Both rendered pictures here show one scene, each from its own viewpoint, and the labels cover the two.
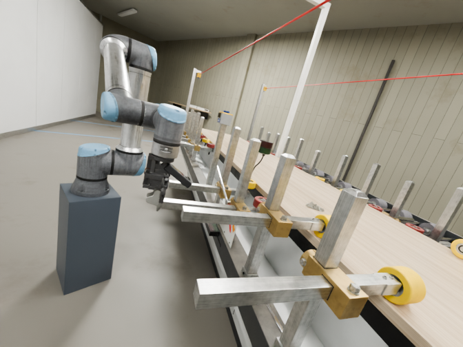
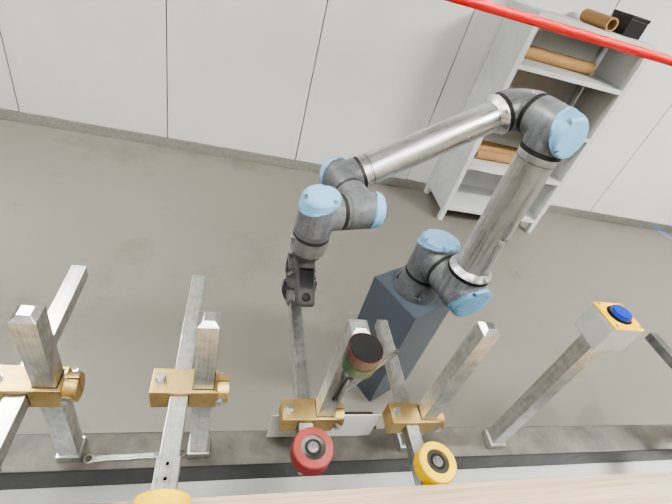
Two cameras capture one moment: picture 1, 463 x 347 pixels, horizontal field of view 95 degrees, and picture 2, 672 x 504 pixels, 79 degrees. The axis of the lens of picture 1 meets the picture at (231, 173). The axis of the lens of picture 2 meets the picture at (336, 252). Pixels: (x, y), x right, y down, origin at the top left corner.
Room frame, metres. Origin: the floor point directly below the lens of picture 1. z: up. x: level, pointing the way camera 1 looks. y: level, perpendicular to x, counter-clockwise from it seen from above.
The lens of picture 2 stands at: (0.82, -0.55, 1.66)
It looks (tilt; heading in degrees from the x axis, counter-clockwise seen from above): 38 degrees down; 92
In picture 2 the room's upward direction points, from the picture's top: 18 degrees clockwise
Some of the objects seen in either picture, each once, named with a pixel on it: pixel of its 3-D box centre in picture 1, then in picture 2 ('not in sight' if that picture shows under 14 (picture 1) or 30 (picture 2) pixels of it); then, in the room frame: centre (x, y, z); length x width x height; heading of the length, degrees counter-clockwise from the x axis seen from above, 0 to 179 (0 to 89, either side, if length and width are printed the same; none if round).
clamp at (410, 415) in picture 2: (222, 189); (413, 417); (1.08, 0.02, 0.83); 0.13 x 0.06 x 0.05; 22
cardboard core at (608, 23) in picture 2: not in sight; (598, 19); (1.86, 2.87, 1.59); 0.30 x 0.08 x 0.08; 110
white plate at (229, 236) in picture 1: (224, 220); (323, 425); (0.89, -0.03, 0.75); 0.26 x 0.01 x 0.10; 22
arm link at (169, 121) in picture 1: (169, 124); (317, 214); (0.71, 0.24, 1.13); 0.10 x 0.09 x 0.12; 37
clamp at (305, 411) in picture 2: (239, 208); (311, 416); (0.85, -0.07, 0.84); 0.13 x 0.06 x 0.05; 22
